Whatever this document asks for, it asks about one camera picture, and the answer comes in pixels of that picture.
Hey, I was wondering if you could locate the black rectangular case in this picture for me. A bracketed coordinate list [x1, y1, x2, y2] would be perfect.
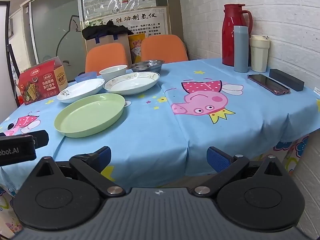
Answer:
[269, 68, 305, 91]

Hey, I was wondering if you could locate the framed text poster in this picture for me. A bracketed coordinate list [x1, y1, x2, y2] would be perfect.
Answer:
[84, 6, 171, 38]

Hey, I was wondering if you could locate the white ceramic bowl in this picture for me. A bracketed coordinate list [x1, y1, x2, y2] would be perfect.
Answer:
[99, 65, 128, 82]

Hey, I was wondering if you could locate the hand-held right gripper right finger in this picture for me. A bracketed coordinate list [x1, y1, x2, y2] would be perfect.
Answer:
[192, 146, 289, 198]

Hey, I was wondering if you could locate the black metal frame stand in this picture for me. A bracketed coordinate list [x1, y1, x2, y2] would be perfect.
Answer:
[0, 1, 20, 107]

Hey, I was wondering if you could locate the yellow snack bag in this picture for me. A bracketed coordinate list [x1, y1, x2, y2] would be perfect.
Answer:
[128, 34, 146, 64]

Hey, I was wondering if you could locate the brown cardboard box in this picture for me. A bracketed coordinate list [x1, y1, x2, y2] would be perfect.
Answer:
[19, 56, 68, 105]
[85, 34, 132, 66]

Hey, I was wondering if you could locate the floral patterned cloth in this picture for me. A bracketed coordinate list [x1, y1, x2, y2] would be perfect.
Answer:
[274, 135, 310, 176]

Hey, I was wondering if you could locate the smartphone in clear case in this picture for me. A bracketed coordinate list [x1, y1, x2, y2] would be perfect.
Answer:
[247, 73, 291, 96]

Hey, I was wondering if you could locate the frosted glass door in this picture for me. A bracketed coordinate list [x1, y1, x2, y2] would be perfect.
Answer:
[22, 0, 83, 73]

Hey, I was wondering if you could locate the translucent blue plastic bowl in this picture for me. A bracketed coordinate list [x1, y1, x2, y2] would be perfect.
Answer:
[75, 71, 97, 83]

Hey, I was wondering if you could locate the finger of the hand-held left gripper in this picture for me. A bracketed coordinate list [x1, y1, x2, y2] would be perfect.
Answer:
[31, 130, 50, 149]

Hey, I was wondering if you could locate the black cloth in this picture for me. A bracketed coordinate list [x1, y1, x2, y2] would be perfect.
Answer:
[82, 21, 134, 40]

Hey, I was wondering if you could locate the orange fabric chair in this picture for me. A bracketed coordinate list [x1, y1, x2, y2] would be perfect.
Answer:
[85, 42, 128, 73]
[141, 34, 188, 62]

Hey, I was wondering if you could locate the grey blue bottle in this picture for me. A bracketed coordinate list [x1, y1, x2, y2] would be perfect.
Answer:
[233, 26, 249, 73]

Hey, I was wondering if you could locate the red thermos jug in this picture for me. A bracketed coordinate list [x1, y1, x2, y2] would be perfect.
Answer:
[222, 4, 253, 67]

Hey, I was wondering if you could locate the floral rimmed white plate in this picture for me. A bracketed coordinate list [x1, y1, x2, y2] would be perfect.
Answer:
[103, 71, 160, 96]

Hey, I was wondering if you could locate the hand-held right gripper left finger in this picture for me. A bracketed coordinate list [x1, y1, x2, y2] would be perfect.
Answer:
[32, 146, 126, 198]

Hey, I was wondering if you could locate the cream lidded cup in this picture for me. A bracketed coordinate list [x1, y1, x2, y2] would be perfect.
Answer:
[250, 35, 271, 73]

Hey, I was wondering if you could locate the plain white ceramic plate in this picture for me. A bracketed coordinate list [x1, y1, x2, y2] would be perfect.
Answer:
[57, 78, 105, 104]

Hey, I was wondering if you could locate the stainless steel bowl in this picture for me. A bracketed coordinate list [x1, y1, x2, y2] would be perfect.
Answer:
[129, 60, 165, 73]

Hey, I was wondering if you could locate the light green plastic plate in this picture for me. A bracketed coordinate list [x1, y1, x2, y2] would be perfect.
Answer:
[54, 93, 125, 138]

